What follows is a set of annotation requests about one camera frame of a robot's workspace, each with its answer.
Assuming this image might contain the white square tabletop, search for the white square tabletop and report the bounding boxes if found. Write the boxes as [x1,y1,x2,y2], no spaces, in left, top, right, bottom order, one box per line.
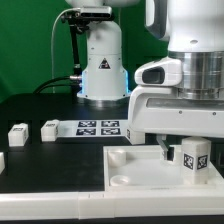
[103,145,224,191]

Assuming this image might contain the black camera stand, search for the black camera stand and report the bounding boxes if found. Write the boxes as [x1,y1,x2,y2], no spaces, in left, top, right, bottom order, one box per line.
[60,9,91,91]

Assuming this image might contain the black cables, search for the black cables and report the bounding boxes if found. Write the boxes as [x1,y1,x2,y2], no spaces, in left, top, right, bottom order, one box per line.
[32,75,83,95]

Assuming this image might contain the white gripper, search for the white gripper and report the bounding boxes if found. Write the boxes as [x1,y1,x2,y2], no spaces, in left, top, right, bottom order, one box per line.
[128,86,224,161]

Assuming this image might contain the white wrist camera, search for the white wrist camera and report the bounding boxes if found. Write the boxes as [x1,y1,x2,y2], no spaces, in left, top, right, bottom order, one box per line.
[135,57,182,87]

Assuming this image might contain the white cable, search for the white cable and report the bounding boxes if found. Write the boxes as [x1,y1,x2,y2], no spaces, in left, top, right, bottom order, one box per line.
[50,7,82,94]

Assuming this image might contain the fiducial marker sheet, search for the fiducial marker sheet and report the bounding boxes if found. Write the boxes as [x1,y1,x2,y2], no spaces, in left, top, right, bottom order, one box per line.
[58,120,127,138]

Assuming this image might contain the white fence rail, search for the white fence rail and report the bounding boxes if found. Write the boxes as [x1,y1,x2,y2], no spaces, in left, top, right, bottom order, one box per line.
[0,187,224,220]

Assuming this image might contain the grey camera on stand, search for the grey camera on stand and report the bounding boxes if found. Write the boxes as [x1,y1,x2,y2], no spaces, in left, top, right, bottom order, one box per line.
[80,6,112,21]

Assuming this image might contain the white part at left edge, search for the white part at left edge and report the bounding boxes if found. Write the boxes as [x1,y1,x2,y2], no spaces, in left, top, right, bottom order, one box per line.
[0,152,5,175]

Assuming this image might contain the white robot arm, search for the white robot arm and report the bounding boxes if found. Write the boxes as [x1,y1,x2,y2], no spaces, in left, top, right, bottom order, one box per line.
[127,0,224,151]

